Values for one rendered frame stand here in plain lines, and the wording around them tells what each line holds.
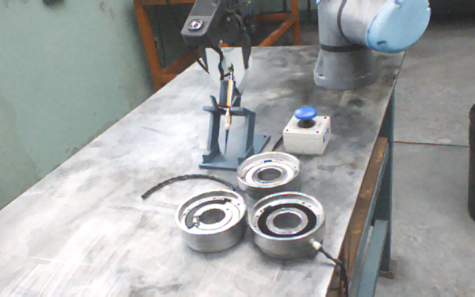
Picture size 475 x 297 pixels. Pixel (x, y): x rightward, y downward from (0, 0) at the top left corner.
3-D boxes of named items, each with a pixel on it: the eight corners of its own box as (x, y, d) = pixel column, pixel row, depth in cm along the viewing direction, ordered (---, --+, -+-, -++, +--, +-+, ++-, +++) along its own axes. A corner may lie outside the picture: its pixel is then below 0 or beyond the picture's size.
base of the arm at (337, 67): (323, 66, 120) (320, 29, 115) (382, 66, 114) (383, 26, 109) (307, 89, 109) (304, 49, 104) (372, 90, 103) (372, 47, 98)
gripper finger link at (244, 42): (256, 66, 80) (245, 16, 77) (253, 68, 79) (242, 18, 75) (232, 68, 82) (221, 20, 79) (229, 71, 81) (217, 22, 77)
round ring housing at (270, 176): (306, 203, 70) (305, 182, 68) (239, 211, 71) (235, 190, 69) (299, 168, 79) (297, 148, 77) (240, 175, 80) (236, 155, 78)
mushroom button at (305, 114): (315, 139, 82) (312, 115, 80) (294, 137, 84) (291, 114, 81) (320, 129, 85) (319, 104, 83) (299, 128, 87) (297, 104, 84)
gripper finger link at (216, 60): (235, 84, 89) (234, 38, 84) (223, 96, 84) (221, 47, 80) (221, 82, 90) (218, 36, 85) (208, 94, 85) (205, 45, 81)
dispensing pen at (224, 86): (213, 152, 82) (221, 60, 82) (222, 153, 86) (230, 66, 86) (224, 153, 81) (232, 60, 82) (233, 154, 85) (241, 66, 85)
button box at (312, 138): (322, 156, 82) (320, 132, 79) (284, 152, 85) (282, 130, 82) (332, 134, 88) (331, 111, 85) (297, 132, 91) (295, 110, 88)
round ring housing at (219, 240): (225, 265, 61) (221, 241, 59) (166, 244, 67) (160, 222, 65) (262, 218, 69) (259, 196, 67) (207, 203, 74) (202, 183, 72)
